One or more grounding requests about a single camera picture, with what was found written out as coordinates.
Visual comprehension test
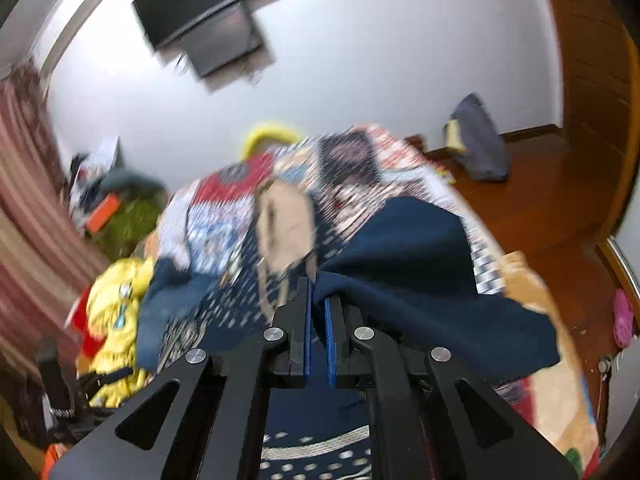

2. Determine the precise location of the navy patterned garment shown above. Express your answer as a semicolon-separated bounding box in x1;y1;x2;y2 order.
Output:
137;195;561;480

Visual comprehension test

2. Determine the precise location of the grey-blue bag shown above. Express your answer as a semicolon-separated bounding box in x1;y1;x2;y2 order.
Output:
445;94;511;182

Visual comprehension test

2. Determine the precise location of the patchwork printed blanket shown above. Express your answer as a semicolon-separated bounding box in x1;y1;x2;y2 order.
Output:
155;125;551;421

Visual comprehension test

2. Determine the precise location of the metal framed sliding door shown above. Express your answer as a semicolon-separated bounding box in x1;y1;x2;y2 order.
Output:
600;200;640;311

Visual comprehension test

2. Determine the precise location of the yellow printed cloth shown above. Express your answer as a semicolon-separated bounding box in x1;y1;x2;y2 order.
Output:
75;257;153;408

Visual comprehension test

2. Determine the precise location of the wooden door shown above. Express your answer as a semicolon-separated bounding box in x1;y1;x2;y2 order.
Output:
537;0;640;241

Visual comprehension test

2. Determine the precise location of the beige fleece blanket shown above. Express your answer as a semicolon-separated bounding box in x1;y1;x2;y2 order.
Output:
500;252;601;476

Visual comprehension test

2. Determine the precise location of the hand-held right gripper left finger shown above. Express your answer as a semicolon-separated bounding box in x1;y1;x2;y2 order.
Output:
47;276;313;480

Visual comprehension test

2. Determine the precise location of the pink slipper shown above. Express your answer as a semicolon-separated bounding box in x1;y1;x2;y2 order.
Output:
612;289;635;348

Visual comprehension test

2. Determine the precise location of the striped curtain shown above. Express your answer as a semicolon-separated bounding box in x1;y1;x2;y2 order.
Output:
0;65;108;376

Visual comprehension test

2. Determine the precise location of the yellow plush pillow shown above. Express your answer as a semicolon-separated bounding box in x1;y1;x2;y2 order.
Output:
241;121;306;158

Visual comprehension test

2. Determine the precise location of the pile of clothes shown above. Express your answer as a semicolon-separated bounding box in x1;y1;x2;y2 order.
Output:
67;152;106;221

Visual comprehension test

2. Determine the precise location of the white box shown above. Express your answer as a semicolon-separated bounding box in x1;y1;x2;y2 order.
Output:
95;136;121;168

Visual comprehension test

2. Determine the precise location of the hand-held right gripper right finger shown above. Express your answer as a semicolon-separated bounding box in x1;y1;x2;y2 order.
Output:
324;294;581;480

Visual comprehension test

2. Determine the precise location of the red cloth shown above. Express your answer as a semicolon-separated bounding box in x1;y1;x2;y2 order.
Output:
72;295;103;361

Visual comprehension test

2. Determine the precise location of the orange box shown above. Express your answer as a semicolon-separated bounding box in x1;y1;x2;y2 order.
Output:
86;195;121;233

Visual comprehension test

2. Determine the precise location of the tan cloth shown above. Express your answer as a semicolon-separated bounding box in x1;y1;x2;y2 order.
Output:
252;180;318;311

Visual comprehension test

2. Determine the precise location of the dark grey cushion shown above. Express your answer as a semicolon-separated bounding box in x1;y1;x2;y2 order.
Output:
102;167;166;196

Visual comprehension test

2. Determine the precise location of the black wall television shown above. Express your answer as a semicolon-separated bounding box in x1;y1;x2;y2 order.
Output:
132;0;283;83

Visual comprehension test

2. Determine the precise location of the pale yellow cloth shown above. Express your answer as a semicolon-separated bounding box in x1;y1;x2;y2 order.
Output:
446;120;467;154

